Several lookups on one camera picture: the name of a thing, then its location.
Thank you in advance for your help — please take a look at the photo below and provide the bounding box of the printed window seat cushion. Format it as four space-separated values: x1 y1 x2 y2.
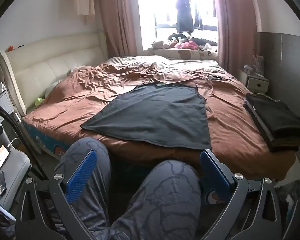
152 49 218 60

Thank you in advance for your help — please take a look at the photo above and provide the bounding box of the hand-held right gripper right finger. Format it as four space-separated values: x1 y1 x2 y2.
199 149 282 240

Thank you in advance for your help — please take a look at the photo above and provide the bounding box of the grey bedside cabinet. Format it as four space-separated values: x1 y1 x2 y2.
0 87 23 130

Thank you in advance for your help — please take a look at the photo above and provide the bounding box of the pale bed sheet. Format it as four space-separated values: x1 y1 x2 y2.
107 56 219 71

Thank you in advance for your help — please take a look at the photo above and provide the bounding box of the long dark hanging garment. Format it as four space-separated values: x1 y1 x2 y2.
175 0 194 33

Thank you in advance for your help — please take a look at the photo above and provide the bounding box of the cream hanging cloth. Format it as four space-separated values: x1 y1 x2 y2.
74 0 95 24

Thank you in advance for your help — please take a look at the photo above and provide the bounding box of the blue printed mattress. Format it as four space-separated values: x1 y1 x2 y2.
24 122 68 159

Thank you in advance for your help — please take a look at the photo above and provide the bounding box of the grey chair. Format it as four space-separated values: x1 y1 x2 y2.
0 145 32 213

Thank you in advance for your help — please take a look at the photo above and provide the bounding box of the phone with orange screen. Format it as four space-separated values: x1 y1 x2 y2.
0 146 11 168

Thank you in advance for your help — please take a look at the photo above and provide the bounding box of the person's left leg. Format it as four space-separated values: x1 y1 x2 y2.
50 137 113 240

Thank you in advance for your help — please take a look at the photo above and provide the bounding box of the stack of folded dark clothes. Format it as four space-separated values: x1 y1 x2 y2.
243 93 300 153

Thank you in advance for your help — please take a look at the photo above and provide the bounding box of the white charging cable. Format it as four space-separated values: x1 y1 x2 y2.
7 138 20 151

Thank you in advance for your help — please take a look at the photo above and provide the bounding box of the black t-shirt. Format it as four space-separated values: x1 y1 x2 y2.
80 84 212 151

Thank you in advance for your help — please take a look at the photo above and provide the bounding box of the small dark hanging garment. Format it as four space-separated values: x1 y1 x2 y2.
194 5 204 30

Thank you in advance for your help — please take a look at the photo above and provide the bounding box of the cream padded headboard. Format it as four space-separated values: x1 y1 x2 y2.
0 32 108 117

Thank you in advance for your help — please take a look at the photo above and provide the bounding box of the person's right leg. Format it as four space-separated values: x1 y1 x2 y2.
110 160 202 240

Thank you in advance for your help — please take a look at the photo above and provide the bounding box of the black remote control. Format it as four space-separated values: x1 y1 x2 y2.
0 171 7 195

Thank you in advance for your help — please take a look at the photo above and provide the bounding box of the pile of plush toys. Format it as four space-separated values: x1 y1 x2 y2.
151 34 218 51

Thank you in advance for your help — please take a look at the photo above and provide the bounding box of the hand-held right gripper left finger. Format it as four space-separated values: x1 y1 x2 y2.
15 149 98 240

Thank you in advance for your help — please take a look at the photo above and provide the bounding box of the person's leg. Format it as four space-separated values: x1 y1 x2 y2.
110 160 202 240
50 137 113 240

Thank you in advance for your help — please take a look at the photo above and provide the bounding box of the bed with brown blanket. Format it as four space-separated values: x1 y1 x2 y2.
22 56 297 180

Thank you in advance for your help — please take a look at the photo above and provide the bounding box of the pink curtain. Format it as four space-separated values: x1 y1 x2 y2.
91 0 138 58
211 0 262 74

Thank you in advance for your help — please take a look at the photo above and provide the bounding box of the white bedside cabinet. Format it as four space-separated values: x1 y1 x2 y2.
245 76 269 95

